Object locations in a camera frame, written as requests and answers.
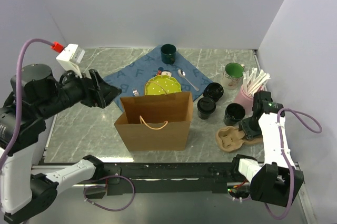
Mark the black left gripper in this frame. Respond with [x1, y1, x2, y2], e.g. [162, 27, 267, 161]
[38, 63, 123, 117]

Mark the cartoon mouse coaster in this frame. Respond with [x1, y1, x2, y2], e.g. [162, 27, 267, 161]
[156, 67, 172, 77]

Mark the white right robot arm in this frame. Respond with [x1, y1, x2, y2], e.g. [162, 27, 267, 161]
[230, 91, 304, 207]

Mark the blue letter placemat cloth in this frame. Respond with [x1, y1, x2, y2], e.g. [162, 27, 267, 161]
[104, 46, 212, 111]

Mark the pink straw holder cup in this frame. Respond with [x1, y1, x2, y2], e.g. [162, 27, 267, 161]
[233, 86, 253, 109]

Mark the brown paper bag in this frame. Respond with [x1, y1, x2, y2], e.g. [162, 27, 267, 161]
[114, 91, 193, 152]

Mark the black takeout cup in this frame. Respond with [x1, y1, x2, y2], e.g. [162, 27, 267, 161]
[224, 103, 245, 126]

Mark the brown pulp cup carrier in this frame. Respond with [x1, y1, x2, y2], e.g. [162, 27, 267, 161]
[215, 126, 263, 152]

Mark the black base frame rail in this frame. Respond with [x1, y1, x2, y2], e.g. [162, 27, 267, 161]
[78, 155, 246, 196]

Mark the white wrapped straws bundle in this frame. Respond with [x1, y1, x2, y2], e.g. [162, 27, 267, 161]
[242, 68, 271, 96]

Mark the black cup lid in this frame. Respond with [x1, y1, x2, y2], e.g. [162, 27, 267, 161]
[197, 97, 216, 114]

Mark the dark translucent takeout cup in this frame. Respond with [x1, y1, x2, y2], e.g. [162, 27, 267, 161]
[197, 110, 214, 120]

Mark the silver spoon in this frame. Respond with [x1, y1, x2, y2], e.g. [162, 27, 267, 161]
[177, 69, 200, 91]

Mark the silver fork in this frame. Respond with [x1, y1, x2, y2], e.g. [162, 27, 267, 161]
[132, 88, 140, 96]

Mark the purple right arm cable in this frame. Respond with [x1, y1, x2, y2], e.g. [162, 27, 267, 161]
[231, 107, 323, 221]

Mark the green polka dot plate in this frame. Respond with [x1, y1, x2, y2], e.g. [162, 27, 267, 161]
[144, 75, 182, 95]

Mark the floral mug green inside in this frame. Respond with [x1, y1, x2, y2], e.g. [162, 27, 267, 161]
[221, 62, 245, 90]

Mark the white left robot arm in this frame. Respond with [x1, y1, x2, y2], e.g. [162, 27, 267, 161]
[1, 64, 122, 223]

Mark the dark green mug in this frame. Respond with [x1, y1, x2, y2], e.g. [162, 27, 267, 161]
[161, 44, 177, 65]

